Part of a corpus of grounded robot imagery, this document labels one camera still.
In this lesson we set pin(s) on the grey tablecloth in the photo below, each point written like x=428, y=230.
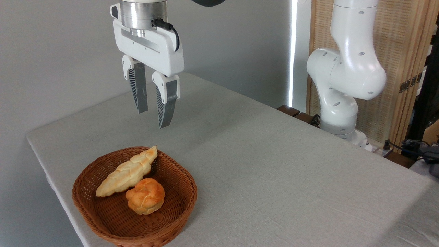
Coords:
x=274, y=171

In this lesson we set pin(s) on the long braided bread loaf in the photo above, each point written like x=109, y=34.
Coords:
x=127, y=175

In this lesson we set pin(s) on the black vertical stand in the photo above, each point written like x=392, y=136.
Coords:
x=425, y=96

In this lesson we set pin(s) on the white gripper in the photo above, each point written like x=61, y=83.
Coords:
x=164, y=55

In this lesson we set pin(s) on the bamboo folding screen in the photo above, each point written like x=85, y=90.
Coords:
x=398, y=34

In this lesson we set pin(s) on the brown wicker basket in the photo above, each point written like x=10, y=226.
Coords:
x=103, y=219

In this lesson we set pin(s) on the grey fabric object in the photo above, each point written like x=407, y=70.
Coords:
x=432, y=159

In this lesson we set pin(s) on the dark metal screen hinge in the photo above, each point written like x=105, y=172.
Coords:
x=410, y=83

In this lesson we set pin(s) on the dark brown wooden block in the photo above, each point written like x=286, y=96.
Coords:
x=305, y=119
x=288, y=110

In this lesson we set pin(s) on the round braided bread bun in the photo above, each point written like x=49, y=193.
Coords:
x=145, y=197

